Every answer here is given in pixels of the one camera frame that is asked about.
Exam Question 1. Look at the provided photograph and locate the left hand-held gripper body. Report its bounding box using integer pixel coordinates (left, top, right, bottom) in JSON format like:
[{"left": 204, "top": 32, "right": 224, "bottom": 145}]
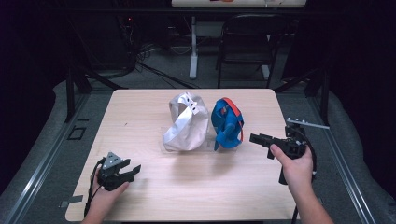
[{"left": 96, "top": 151, "right": 131, "bottom": 191}]

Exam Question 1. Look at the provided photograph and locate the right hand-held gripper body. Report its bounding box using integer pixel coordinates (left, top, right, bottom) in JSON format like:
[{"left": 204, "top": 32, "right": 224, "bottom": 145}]
[{"left": 266, "top": 117, "right": 331, "bottom": 186}]

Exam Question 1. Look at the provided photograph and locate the blue baseball cap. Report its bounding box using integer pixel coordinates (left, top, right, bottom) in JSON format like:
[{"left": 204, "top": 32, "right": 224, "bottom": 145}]
[{"left": 210, "top": 97, "right": 245, "bottom": 151}]

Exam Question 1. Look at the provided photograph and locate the white baseball cap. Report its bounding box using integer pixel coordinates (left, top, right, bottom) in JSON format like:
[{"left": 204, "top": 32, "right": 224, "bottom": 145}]
[{"left": 162, "top": 91, "right": 210, "bottom": 152}]

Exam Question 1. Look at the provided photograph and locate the person's left hand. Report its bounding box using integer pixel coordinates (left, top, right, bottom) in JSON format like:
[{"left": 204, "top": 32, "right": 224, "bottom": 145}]
[{"left": 86, "top": 176, "right": 130, "bottom": 217}]

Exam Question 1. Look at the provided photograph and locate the person's right hand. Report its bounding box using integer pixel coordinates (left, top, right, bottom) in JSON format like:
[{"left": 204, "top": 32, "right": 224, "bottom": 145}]
[{"left": 270, "top": 144, "right": 314, "bottom": 194}]

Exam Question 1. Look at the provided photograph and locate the grey tape strip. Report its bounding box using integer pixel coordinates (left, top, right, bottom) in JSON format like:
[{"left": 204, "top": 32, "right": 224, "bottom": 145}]
[{"left": 59, "top": 194, "right": 84, "bottom": 209}]

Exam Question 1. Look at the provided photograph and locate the black metal stand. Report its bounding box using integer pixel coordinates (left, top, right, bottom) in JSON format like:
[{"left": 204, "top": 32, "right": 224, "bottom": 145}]
[
  {"left": 64, "top": 62, "right": 129, "bottom": 123},
  {"left": 274, "top": 66, "right": 331, "bottom": 127}
]

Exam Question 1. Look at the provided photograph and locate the black folding chair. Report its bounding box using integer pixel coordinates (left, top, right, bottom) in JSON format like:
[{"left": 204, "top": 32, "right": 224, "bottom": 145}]
[{"left": 216, "top": 13, "right": 289, "bottom": 89}]

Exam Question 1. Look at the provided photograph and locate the white desk leg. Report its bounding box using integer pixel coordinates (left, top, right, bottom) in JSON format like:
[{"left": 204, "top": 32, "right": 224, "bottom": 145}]
[{"left": 189, "top": 16, "right": 200, "bottom": 80}]

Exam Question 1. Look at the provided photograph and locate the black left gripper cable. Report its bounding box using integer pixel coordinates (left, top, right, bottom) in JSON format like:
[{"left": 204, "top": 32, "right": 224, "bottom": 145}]
[{"left": 83, "top": 157, "right": 106, "bottom": 218}]

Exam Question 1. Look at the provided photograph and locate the metal floor rail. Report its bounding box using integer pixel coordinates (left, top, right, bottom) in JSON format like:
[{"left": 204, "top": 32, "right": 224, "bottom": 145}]
[
  {"left": 306, "top": 96, "right": 378, "bottom": 224},
  {"left": 4, "top": 92, "right": 92, "bottom": 224}
]

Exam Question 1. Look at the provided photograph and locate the black floor cable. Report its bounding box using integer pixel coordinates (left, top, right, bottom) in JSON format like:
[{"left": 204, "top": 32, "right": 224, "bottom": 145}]
[{"left": 134, "top": 60, "right": 200, "bottom": 90}]

